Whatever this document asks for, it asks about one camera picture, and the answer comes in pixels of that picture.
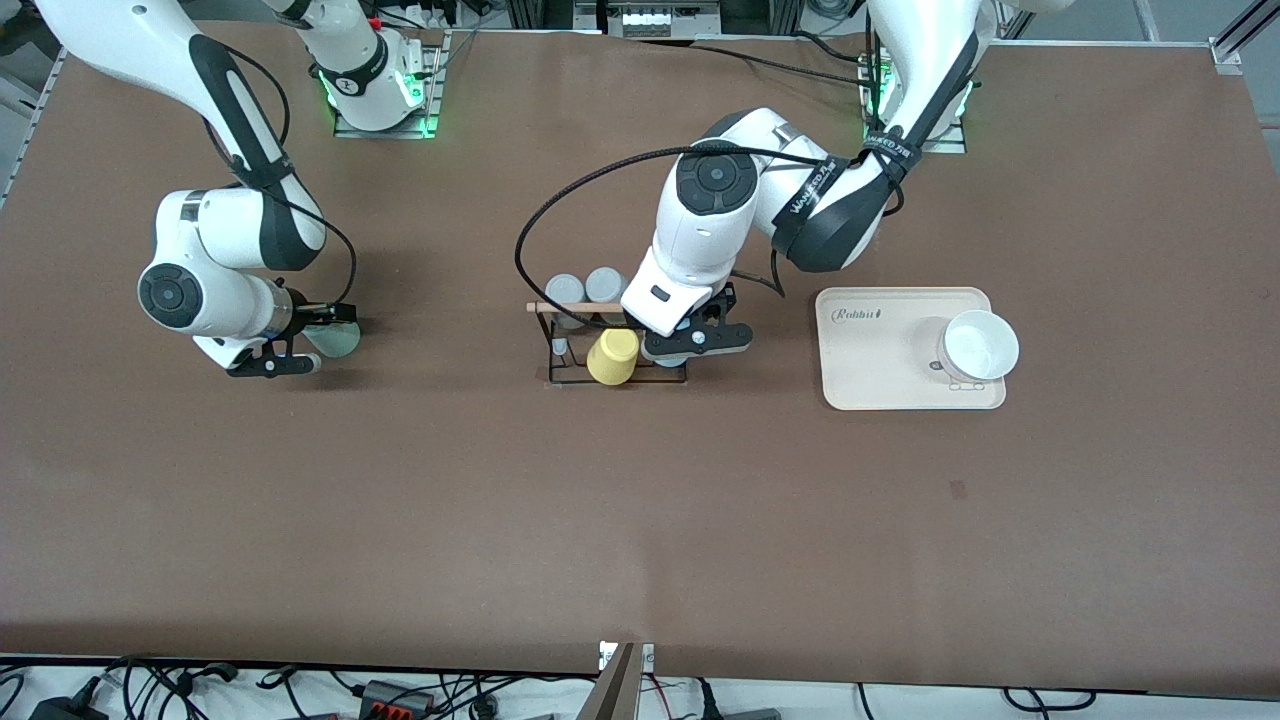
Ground black power adapter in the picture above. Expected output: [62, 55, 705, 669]
[28, 695, 109, 720]

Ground black cable on table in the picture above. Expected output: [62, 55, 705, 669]
[618, 32, 873, 89]

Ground yellow cup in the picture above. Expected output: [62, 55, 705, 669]
[587, 328, 641, 386]

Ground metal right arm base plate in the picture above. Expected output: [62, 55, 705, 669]
[333, 30, 446, 139]

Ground grey camera mount beam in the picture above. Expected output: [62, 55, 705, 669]
[575, 642, 641, 720]

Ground black terminal block orange levers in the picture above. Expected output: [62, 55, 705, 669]
[358, 680, 437, 719]

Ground white bowl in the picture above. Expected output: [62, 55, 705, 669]
[937, 310, 1021, 386]

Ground pale green cup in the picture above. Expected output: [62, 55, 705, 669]
[303, 320, 361, 359]

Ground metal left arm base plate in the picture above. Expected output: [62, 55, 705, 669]
[862, 45, 968, 154]

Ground black plug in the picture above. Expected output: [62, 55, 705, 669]
[700, 680, 783, 720]

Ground light blue cup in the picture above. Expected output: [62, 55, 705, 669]
[655, 314, 694, 369]

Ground grey power strip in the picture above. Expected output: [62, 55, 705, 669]
[575, 0, 723, 39]

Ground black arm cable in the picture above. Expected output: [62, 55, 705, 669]
[205, 40, 359, 311]
[515, 140, 906, 331]

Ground black looped cable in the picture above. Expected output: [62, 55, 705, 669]
[1003, 688, 1098, 713]

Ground beige rabbit print tray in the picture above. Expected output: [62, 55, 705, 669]
[815, 287, 1007, 412]

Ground grey cup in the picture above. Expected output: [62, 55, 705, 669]
[545, 274, 587, 331]
[585, 267, 629, 326]

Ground black plug cable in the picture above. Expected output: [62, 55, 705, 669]
[170, 660, 241, 693]

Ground black wire rack wooden handle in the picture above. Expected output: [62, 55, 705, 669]
[527, 298, 691, 389]

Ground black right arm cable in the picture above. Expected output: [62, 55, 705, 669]
[205, 40, 359, 311]

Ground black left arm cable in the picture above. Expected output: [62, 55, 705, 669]
[515, 140, 906, 331]

